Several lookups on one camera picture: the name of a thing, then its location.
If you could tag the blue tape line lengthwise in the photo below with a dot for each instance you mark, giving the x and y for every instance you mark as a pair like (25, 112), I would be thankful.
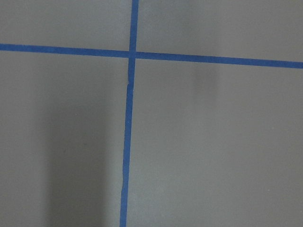
(129, 113)

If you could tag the blue tape line crosswise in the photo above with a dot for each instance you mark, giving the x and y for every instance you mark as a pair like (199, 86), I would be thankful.
(151, 56)

